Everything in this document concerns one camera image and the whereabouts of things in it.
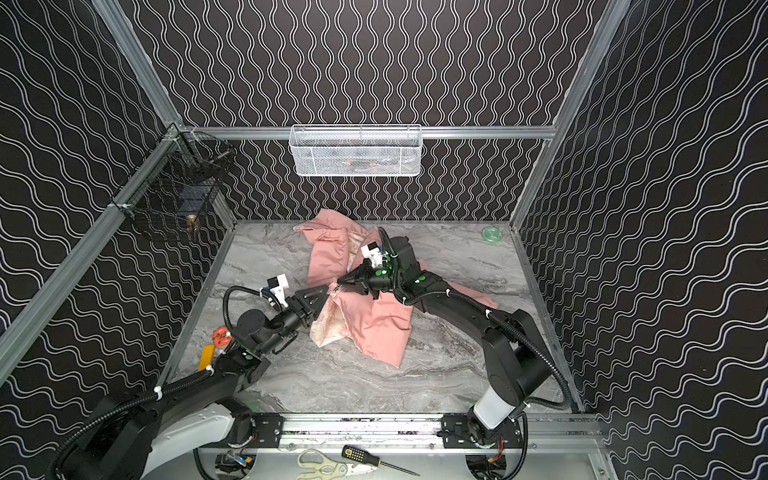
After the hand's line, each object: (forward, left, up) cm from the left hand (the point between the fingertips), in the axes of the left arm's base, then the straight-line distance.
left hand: (334, 292), depth 72 cm
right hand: (+4, 0, -3) cm, 5 cm away
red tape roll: (-2, +36, -21) cm, 42 cm away
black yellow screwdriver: (-30, -9, -25) cm, 40 cm away
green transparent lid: (+45, -51, -25) cm, 72 cm away
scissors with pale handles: (-32, +2, -24) cm, 40 cm away
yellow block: (-8, +40, -24) cm, 47 cm away
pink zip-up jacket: (+4, -9, -22) cm, 24 cm away
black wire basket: (+40, +56, +4) cm, 69 cm away
